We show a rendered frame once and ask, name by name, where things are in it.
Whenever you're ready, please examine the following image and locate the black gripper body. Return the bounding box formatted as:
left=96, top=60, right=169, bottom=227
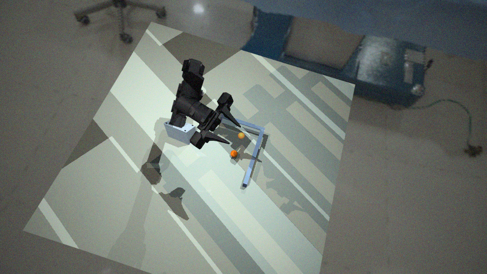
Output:
left=188, top=92, right=233, bottom=149

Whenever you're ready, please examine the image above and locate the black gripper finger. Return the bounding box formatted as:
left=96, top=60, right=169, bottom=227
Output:
left=202, top=131, right=230, bottom=144
left=221, top=104, right=241, bottom=127

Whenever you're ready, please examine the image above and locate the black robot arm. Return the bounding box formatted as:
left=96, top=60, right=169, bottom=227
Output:
left=169, top=59, right=205, bottom=128

